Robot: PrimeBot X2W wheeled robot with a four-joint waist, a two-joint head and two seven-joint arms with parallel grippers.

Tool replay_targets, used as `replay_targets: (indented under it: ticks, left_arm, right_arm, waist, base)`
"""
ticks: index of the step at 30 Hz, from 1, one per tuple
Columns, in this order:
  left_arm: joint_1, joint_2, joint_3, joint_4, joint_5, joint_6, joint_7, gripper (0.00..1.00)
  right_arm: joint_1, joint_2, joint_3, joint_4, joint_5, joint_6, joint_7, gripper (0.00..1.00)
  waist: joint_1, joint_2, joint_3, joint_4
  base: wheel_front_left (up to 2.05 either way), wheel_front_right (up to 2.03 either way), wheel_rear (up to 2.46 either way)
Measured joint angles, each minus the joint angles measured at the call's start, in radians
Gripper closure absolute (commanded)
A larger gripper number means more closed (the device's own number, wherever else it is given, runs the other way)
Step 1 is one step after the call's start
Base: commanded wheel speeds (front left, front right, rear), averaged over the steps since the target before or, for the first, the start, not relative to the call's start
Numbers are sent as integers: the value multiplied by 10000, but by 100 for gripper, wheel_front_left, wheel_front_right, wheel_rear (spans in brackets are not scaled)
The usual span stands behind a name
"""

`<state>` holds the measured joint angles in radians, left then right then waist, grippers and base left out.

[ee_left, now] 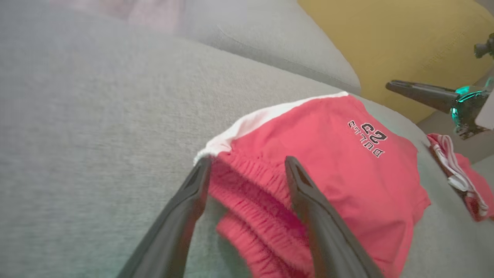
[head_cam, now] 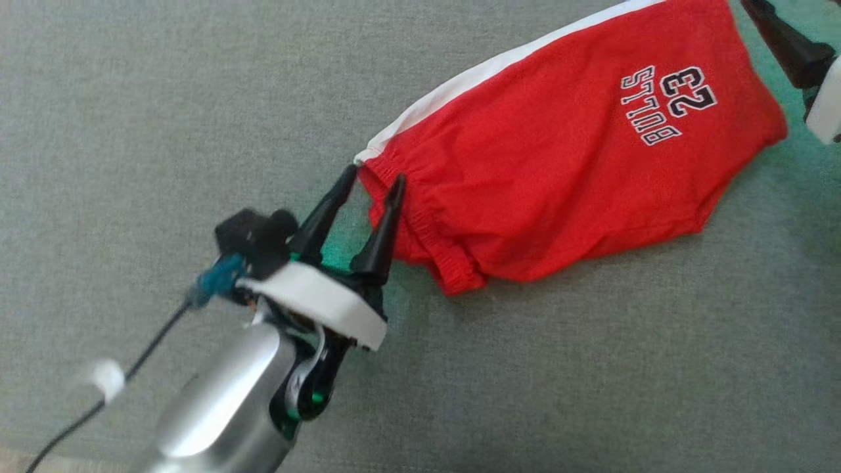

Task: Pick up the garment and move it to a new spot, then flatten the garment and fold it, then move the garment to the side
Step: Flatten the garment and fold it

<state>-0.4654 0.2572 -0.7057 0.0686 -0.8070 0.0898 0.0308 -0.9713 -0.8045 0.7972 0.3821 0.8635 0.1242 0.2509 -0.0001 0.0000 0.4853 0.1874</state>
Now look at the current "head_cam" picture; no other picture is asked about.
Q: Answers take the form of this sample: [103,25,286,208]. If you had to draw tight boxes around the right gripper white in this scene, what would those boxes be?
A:
[741,0,841,145]

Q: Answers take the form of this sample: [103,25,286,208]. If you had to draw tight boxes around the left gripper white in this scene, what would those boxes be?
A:
[237,164,407,352]

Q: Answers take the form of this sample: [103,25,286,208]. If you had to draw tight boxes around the white cable clip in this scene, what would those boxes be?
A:
[85,358,125,403]

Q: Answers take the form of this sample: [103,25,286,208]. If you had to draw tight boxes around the red basketball shorts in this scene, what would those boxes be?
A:
[353,0,789,296]

